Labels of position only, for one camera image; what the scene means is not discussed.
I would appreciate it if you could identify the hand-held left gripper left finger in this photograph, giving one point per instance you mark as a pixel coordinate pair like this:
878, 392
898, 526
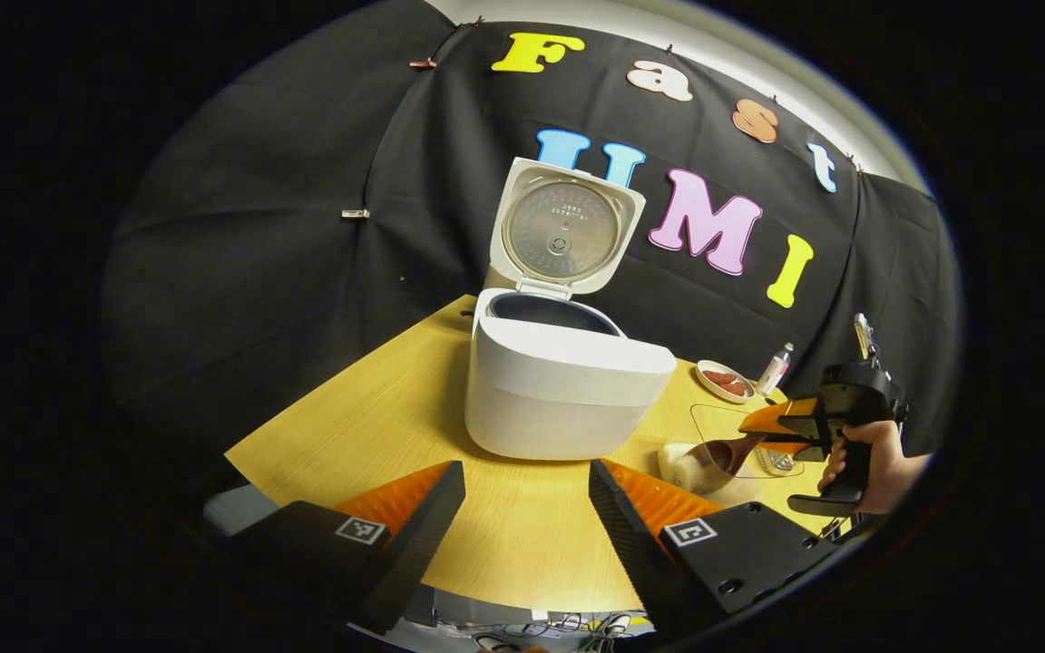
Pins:
414, 553

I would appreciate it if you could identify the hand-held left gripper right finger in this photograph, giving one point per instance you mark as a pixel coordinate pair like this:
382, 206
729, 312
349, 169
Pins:
631, 553

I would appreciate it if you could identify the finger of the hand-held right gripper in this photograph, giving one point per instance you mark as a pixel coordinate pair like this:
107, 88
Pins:
795, 448
781, 415

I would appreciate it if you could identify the brown wooden spoon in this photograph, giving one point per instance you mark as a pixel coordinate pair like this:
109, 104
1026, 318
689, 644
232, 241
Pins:
727, 453

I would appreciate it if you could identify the white rice cooker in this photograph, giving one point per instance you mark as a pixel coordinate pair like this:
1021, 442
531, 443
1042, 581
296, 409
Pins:
559, 399

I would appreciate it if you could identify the small clear bottle pink label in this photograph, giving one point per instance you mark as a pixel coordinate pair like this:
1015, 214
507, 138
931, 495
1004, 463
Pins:
772, 372

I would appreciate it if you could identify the red sausage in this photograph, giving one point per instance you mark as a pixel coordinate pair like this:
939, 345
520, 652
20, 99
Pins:
719, 375
734, 388

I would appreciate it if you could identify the clear plastic box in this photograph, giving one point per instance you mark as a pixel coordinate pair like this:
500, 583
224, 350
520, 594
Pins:
713, 417

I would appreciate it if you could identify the white round plate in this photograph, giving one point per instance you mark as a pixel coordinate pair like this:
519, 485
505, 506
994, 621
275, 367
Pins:
706, 388

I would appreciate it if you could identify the black backdrop cloth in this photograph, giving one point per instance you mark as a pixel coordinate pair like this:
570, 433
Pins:
241, 227

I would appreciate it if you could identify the pink cloth clip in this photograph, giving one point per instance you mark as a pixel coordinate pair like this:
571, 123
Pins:
423, 63

